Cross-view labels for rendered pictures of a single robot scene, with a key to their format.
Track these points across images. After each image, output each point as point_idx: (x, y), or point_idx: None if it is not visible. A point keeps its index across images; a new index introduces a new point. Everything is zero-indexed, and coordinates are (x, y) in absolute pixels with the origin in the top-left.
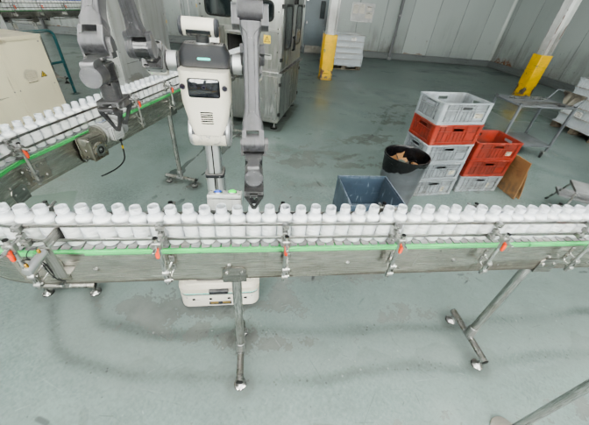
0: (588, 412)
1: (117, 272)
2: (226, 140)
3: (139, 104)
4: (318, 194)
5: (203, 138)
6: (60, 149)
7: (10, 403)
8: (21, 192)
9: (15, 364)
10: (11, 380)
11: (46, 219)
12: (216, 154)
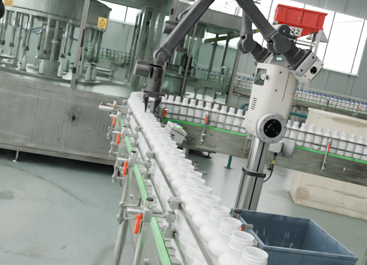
0: None
1: (118, 146)
2: (256, 129)
3: (327, 147)
4: None
5: (248, 123)
6: (233, 136)
7: (78, 236)
8: (190, 141)
9: (104, 234)
10: (93, 235)
11: (130, 101)
12: (254, 147)
